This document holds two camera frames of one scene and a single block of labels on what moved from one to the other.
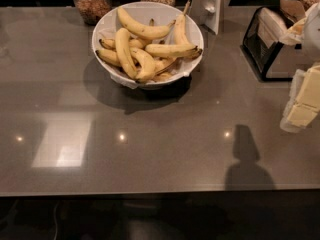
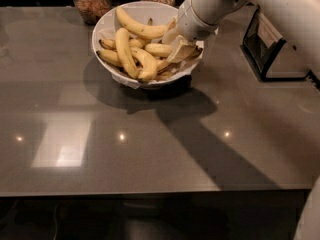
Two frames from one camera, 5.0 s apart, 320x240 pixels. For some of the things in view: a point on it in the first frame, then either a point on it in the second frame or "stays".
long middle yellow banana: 122,40 stays
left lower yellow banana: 109,56 stays
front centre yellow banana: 146,62 stays
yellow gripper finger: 297,118 → 171,34
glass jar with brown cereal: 93,2 stays
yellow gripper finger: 306,87 → 182,50
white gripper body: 312,34 → 190,23
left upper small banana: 133,43 stays
